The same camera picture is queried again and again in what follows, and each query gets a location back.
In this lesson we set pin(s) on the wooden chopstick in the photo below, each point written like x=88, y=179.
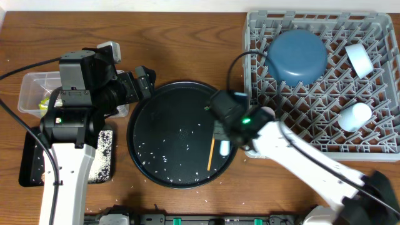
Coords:
x=211, y=153

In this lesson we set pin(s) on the light blue plastic knife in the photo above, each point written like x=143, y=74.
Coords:
x=224, y=148

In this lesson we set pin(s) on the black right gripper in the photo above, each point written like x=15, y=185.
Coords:
x=219, y=132

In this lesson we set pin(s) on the black rectangular tray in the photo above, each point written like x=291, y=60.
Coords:
x=32, y=162

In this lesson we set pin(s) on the grey dishwasher rack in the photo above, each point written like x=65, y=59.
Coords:
x=312, y=110

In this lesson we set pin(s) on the light blue bowl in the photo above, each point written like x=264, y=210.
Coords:
x=359, y=60

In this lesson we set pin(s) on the pink plastic cup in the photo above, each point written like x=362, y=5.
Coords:
x=269, y=111

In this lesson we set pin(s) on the dark blue round plate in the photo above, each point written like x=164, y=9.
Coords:
x=297, y=56

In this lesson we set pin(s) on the light blue plastic cup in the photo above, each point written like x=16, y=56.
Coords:
x=354, y=117

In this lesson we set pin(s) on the black rail with green clips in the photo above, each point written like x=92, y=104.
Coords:
x=160, y=219

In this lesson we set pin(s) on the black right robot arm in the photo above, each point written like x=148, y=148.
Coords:
x=352, y=196

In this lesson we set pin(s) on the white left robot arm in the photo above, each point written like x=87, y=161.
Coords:
x=91, y=91

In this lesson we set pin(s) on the white rice pile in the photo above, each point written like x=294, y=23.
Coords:
x=101, y=166

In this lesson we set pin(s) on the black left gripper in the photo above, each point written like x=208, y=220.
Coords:
x=137, y=93

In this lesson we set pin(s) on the black round tray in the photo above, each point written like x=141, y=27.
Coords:
x=169, y=136

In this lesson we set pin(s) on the clear plastic bin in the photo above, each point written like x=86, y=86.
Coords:
x=36, y=87

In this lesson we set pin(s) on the yellow green wrapper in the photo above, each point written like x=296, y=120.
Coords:
x=43, y=105

